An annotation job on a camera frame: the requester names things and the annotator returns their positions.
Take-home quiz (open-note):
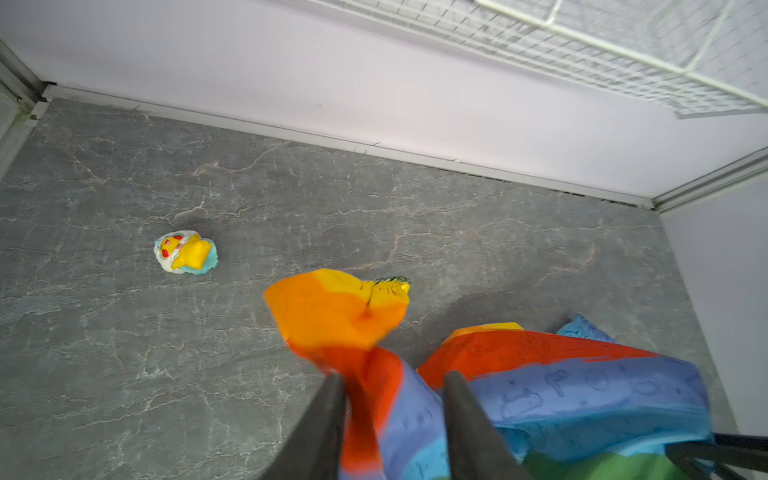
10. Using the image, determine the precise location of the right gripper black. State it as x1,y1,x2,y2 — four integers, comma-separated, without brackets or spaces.
665,433,767,480

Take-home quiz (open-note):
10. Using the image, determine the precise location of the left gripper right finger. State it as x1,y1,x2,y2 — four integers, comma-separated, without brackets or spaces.
443,371,531,480

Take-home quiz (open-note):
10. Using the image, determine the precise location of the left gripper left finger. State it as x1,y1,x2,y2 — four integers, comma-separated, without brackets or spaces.
260,373,346,480

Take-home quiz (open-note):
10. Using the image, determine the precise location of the rainbow striped jacket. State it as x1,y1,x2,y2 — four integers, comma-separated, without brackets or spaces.
265,269,713,479

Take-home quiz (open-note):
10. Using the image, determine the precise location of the small yellow duck toy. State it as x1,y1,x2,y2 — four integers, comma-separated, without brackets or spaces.
153,230,219,275

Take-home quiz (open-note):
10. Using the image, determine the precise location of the long white wire basket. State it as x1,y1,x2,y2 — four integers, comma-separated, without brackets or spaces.
331,1,767,118

